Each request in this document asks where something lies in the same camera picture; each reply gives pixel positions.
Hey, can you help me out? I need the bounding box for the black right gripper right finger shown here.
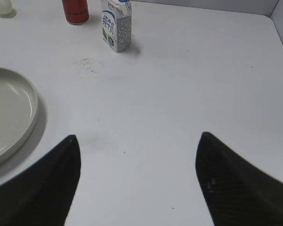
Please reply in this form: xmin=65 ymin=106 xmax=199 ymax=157
xmin=195 ymin=132 xmax=283 ymax=226

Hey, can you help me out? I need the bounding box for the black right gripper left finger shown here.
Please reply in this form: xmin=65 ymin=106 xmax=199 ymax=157
xmin=0 ymin=135 xmax=81 ymax=226

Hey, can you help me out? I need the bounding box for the grey-white round plate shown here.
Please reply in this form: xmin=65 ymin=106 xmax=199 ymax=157
xmin=0 ymin=67 xmax=39 ymax=164

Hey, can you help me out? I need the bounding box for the blue white milk carton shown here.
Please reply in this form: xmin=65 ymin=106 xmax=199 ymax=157
xmin=101 ymin=0 xmax=132 ymax=53

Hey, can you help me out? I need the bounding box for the white egg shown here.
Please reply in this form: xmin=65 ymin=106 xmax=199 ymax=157
xmin=0 ymin=0 xmax=13 ymax=15

